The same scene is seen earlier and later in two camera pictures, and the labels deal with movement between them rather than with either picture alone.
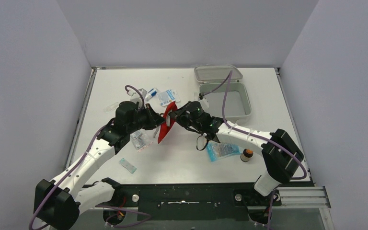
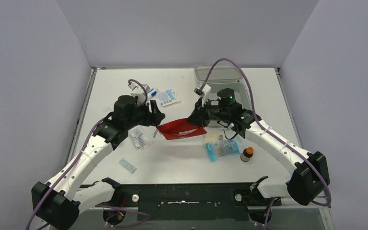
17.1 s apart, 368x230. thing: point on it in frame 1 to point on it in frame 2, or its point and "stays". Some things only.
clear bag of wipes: x=140 y=139 stays
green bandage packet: x=127 y=165 stays
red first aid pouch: x=164 y=128 to x=180 y=128
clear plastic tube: x=110 y=107 stays
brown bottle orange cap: x=247 y=154 stays
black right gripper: x=179 y=116 to x=197 y=116
